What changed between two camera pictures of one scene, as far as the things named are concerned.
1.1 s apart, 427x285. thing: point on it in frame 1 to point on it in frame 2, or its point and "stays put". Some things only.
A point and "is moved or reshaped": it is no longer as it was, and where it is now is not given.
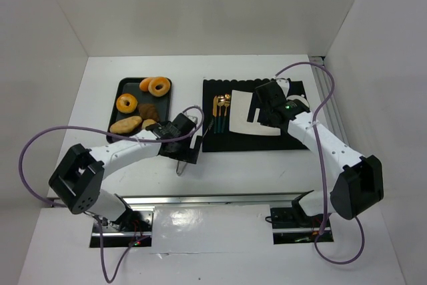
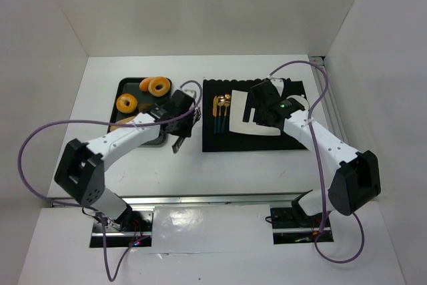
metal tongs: x=180 y=171 is moved or reshaped
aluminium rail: x=216 y=199 stays put
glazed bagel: x=162 y=81 stays put
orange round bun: x=144 y=84 stays put
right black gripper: x=261 y=115 stays put
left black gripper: x=188 y=153 to x=183 y=128
